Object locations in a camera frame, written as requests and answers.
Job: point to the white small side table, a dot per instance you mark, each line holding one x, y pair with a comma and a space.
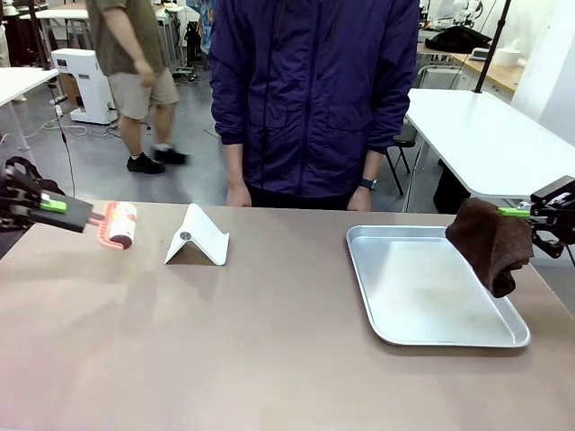
22, 85

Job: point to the person in olive shirt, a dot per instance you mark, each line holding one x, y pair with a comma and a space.
128, 45

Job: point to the brown cloth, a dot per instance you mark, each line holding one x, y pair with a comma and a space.
494, 251

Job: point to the black bag on table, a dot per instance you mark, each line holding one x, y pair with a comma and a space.
458, 39

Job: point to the black tripod device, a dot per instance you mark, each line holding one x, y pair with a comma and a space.
193, 40

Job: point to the silver metal tray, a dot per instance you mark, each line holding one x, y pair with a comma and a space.
427, 296

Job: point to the person's left hand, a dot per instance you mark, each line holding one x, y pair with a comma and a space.
360, 201

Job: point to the black folding chair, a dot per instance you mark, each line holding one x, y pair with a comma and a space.
404, 139

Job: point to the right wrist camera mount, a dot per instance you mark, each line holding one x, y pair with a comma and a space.
554, 188

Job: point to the white machine cabinet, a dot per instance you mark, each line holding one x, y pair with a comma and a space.
87, 94

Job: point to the person's right hand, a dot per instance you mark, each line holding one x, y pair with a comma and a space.
238, 195

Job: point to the black wristwatch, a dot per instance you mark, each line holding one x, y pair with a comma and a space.
369, 184

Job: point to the black stand pole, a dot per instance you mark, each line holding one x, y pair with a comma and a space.
492, 49

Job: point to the person in purple jacket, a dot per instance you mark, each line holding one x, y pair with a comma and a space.
310, 90

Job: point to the person's right forearm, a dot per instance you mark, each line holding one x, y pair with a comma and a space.
234, 165

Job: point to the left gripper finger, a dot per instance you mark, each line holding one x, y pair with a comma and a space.
51, 206
15, 220

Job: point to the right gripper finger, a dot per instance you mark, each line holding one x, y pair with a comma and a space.
554, 235
548, 210

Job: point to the white background table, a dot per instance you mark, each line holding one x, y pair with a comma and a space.
67, 13

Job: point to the white paper roll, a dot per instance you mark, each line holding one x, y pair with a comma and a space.
508, 54

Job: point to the white folded stand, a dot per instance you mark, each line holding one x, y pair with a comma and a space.
202, 233

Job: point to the dark bag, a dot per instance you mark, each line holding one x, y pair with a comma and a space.
45, 184

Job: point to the wooden background table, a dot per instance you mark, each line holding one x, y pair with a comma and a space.
494, 74

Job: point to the person's left forearm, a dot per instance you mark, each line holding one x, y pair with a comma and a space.
373, 165

